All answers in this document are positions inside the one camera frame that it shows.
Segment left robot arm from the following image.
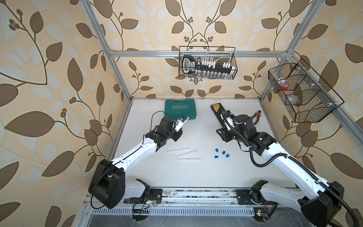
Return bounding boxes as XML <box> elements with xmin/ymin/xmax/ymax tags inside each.
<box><xmin>88</xmin><ymin>115</ymin><xmax>190</xmax><ymax>209</ymax></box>

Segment black tool case yellow label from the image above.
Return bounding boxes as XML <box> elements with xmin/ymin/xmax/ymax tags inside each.
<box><xmin>210</xmin><ymin>103</ymin><xmax>235</xmax><ymax>131</ymax></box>

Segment green plastic tool case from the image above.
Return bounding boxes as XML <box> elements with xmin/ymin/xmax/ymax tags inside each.
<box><xmin>164</xmin><ymin>98</ymin><xmax>197</xmax><ymax>120</ymax></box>

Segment black wire basket wall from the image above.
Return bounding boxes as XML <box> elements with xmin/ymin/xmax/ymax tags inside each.
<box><xmin>179</xmin><ymin>45</ymin><xmax>238</xmax><ymax>80</ymax></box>
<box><xmin>268</xmin><ymin>59</ymin><xmax>344</xmax><ymax>123</ymax></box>

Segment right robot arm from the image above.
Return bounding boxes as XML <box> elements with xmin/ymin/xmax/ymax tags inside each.
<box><xmin>217</xmin><ymin>111</ymin><xmax>349</xmax><ymax>227</ymax></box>

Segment black socket holder rail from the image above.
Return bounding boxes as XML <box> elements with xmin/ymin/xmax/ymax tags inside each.
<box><xmin>179</xmin><ymin>55</ymin><xmax>238</xmax><ymax>74</ymax></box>

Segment black wire basket right wall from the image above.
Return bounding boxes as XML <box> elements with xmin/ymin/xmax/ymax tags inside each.
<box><xmin>268</xmin><ymin>59</ymin><xmax>344</xmax><ymax>123</ymax></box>

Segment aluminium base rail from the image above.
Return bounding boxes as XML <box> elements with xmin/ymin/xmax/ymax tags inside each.
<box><xmin>82</xmin><ymin>186</ymin><xmax>318</xmax><ymax>218</ymax></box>

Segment aluminium frame post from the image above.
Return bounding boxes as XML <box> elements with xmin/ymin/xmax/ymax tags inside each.
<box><xmin>80</xmin><ymin>1</ymin><xmax>132</xmax><ymax>103</ymax></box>

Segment black wire basket back wall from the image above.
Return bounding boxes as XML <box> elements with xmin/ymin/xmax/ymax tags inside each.
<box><xmin>179</xmin><ymin>45</ymin><xmax>238</xmax><ymax>80</ymax></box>

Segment orange black pliers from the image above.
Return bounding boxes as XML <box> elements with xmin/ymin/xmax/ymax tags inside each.
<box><xmin>251</xmin><ymin>110</ymin><xmax>261</xmax><ymax>125</ymax></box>

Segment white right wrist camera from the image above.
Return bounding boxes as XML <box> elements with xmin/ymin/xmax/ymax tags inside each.
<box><xmin>221</xmin><ymin>111</ymin><xmax>235</xmax><ymax>130</ymax></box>

